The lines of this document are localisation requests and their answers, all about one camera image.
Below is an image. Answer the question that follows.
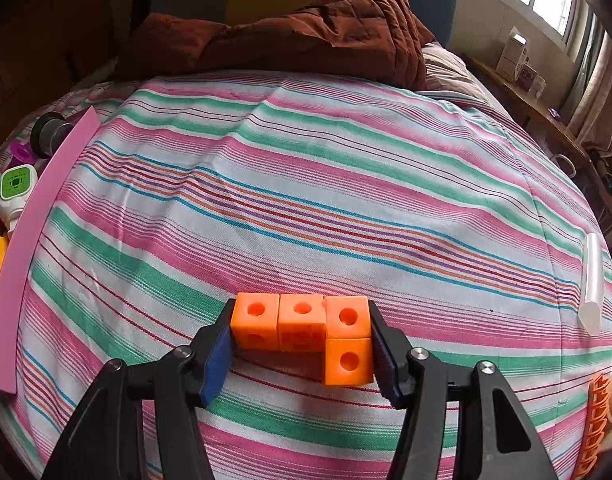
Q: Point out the purple patterned box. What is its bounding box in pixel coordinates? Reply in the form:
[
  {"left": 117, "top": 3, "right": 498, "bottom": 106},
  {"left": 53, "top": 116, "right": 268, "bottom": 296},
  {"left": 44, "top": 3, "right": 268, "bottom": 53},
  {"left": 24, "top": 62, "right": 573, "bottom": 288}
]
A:
[{"left": 516, "top": 65, "right": 546, "bottom": 98}]

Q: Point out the brown quilted blanket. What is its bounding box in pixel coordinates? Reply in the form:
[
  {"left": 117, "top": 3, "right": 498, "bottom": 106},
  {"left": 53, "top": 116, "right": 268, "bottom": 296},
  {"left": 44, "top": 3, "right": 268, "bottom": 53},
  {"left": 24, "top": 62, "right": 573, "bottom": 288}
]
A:
[{"left": 113, "top": 0, "right": 437, "bottom": 92}]

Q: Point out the wooden wardrobe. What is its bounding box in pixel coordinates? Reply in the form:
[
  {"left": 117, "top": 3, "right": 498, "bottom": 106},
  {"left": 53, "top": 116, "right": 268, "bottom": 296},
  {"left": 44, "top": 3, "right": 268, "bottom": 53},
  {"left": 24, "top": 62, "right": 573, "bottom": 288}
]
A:
[{"left": 0, "top": 0, "right": 137, "bottom": 151}]

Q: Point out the white box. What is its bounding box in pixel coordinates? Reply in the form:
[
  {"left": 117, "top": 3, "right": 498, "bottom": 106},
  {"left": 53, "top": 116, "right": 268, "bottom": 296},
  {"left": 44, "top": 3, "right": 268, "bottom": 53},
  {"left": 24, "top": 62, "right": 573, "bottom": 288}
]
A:
[{"left": 496, "top": 26, "right": 529, "bottom": 81}]

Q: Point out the white green dispenser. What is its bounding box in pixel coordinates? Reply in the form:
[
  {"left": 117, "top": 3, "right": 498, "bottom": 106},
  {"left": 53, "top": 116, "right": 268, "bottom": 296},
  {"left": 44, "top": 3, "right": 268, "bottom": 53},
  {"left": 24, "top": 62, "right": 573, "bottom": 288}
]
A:
[{"left": 0, "top": 165, "right": 38, "bottom": 231}]

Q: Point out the beige patterned curtain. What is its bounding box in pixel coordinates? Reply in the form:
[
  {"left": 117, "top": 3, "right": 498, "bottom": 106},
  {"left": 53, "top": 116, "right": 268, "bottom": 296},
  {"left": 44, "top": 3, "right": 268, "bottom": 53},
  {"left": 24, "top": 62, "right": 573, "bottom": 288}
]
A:
[{"left": 566, "top": 15, "right": 612, "bottom": 153}]

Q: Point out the pink green striped bed sheet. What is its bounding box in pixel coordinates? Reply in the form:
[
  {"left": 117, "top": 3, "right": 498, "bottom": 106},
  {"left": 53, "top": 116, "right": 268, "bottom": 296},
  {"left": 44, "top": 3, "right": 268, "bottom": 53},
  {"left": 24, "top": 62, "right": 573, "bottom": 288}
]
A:
[{"left": 0, "top": 72, "right": 612, "bottom": 480}]

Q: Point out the white translucent tube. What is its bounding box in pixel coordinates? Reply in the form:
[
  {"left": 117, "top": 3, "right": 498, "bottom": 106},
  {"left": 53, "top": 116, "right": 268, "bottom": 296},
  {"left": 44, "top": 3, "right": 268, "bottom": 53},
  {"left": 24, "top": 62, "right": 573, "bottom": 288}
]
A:
[{"left": 577, "top": 232, "right": 602, "bottom": 336}]

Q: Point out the pink cardboard box tray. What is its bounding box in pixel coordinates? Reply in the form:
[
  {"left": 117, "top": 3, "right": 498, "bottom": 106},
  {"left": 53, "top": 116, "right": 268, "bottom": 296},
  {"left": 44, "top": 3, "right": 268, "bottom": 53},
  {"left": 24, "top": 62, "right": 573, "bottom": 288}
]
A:
[{"left": 0, "top": 109, "right": 102, "bottom": 393}]

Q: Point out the black grey jar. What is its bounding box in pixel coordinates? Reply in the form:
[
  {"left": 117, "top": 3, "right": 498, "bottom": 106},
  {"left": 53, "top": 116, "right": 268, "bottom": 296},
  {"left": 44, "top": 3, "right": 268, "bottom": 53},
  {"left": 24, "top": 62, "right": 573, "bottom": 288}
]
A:
[{"left": 30, "top": 112, "right": 72, "bottom": 158}]

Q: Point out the wooden window shelf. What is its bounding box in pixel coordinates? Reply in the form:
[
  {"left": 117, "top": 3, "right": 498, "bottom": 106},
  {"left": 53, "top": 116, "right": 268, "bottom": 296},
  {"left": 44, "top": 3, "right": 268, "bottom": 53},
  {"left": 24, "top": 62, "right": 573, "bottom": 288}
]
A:
[{"left": 466, "top": 55, "right": 611, "bottom": 231}]

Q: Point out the orange plastic rack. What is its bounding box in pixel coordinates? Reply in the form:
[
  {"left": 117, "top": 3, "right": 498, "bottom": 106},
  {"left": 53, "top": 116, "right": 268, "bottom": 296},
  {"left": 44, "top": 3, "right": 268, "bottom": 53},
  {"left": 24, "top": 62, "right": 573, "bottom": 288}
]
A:
[{"left": 570, "top": 372, "right": 612, "bottom": 478}]

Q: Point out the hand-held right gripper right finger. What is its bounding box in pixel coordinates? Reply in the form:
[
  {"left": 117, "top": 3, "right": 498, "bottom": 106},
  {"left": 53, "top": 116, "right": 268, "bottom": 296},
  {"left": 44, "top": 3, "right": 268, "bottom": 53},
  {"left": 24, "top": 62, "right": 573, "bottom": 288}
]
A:
[{"left": 368, "top": 300, "right": 559, "bottom": 480}]

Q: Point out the beige pillow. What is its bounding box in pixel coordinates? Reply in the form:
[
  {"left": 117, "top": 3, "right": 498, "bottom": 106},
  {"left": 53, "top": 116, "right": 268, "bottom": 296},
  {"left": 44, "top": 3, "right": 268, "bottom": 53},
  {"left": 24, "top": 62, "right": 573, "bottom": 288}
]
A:
[{"left": 421, "top": 42, "right": 496, "bottom": 106}]

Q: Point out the orange cube block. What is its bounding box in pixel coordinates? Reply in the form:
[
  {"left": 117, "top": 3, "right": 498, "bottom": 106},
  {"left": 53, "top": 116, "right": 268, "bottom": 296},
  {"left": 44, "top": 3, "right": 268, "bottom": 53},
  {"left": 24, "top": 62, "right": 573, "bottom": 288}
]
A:
[{"left": 230, "top": 292, "right": 375, "bottom": 387}]

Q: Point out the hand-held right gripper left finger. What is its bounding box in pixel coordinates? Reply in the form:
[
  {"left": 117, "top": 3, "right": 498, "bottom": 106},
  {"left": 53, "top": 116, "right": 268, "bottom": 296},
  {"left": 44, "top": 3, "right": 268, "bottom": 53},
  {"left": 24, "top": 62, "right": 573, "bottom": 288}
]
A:
[{"left": 41, "top": 299, "right": 237, "bottom": 480}]

